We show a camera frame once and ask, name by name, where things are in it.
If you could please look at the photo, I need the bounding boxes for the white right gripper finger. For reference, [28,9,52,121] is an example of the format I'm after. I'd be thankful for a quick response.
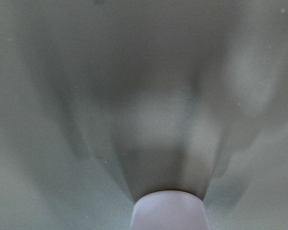
[130,190,211,230]

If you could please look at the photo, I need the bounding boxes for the green cup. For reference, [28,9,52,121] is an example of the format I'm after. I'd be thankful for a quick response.
[0,0,288,230]

